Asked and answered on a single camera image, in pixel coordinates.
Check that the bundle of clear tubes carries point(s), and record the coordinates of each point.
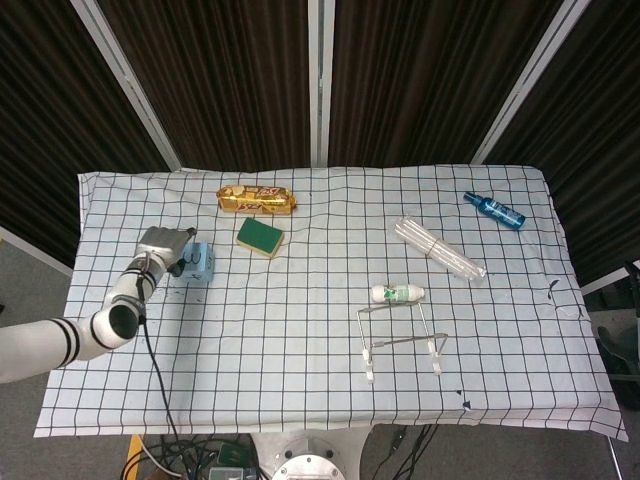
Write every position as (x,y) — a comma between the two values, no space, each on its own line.
(440,247)

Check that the green yellow sponge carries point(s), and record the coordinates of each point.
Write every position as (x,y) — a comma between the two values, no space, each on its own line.
(260,236)

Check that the light blue numbered cube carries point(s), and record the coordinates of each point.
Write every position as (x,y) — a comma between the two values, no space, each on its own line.
(200,265)

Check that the white black-grid tablecloth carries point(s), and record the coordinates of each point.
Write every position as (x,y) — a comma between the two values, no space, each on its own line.
(310,350)

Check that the blue spray bottle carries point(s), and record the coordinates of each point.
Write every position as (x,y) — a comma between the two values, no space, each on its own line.
(495,210)

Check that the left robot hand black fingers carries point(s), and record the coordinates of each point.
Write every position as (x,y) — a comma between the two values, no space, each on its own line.
(162,244)

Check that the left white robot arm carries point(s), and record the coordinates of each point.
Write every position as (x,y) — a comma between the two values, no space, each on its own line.
(100,327)

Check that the green circuit board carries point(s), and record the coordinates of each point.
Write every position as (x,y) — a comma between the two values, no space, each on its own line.
(234,456)

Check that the slanted aluminium partition frame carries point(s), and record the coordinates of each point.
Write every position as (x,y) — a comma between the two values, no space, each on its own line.
(127,85)
(530,82)

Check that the gold snack package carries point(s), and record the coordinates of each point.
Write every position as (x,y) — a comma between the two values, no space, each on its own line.
(257,199)

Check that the yellow floor tape strip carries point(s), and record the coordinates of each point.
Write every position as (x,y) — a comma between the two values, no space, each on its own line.
(135,452)

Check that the low aluminium partition rail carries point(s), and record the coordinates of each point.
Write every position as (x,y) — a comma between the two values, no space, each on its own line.
(602,285)
(35,250)

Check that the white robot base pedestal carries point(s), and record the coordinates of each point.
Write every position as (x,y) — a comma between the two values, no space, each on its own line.
(310,455)

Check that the small white green bottle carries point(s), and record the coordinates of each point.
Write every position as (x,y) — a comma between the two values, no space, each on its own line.
(397,294)

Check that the upright aluminium partition post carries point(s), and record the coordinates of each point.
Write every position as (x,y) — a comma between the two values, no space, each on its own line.
(318,80)

